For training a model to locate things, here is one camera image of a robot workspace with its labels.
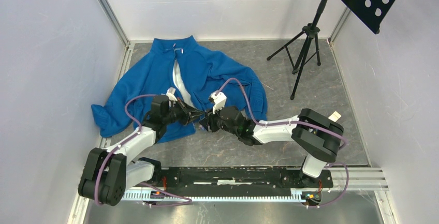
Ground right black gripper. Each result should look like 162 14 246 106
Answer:
199 102 239 137

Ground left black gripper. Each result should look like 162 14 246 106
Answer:
163 97 204 126

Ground blue zip-up jacket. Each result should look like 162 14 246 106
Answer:
91 36 268 138

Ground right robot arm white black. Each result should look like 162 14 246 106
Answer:
200 107 345 187

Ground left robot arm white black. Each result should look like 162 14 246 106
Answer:
78 93 204 206

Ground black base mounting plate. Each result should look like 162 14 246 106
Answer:
150 166 333 198

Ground black tripod stand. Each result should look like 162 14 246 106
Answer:
266 0 328 100

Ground small white blue box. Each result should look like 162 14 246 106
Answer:
328 111 342 122

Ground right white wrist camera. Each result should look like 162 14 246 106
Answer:
209 91 227 114

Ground white slotted cable duct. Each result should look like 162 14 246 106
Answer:
122 187 321 203

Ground aluminium frame rail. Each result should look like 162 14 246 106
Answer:
98 0 130 47

